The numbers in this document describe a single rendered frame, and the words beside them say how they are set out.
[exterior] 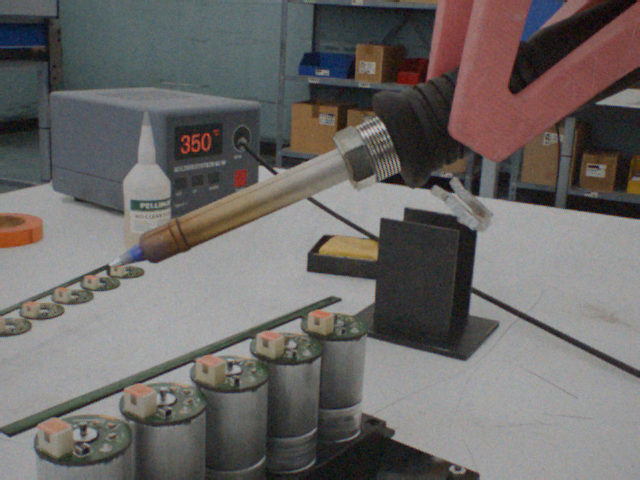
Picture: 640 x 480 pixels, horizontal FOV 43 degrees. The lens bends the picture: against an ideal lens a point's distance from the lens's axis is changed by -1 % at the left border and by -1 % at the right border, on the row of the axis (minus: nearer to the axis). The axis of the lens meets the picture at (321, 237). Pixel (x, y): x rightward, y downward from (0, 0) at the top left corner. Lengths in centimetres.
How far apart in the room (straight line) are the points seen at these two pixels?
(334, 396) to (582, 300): 29
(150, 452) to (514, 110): 13
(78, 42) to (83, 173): 567
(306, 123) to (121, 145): 418
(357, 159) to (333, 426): 14
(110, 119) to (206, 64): 502
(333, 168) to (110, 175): 52
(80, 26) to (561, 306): 594
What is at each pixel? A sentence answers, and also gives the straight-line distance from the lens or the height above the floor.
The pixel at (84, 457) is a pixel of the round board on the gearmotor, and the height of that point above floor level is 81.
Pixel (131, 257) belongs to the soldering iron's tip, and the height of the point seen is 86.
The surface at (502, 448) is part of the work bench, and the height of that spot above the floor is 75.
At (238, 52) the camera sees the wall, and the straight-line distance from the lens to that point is 557.
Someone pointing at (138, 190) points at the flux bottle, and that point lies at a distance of 59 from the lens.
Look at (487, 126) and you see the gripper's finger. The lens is 19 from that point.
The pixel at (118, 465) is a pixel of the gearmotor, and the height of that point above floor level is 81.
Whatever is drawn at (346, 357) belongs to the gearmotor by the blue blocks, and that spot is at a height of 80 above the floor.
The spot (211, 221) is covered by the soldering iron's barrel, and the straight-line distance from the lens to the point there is 19.
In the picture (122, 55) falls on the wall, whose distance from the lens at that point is 613.
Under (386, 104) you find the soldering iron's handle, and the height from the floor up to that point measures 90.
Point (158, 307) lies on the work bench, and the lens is 50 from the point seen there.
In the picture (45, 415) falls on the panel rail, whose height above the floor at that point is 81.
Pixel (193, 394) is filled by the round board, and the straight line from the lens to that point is 25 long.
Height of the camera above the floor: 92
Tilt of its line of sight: 15 degrees down
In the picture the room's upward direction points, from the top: 3 degrees clockwise
